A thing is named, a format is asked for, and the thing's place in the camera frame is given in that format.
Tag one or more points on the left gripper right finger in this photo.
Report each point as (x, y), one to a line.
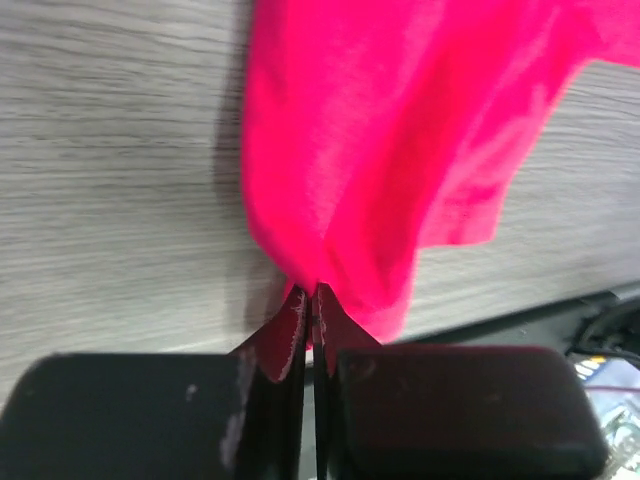
(419, 411)

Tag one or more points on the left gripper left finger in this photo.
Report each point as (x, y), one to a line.
(163, 416)

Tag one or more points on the pink t shirt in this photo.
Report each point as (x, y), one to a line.
(374, 129)

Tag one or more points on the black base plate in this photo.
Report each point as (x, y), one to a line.
(553, 325)

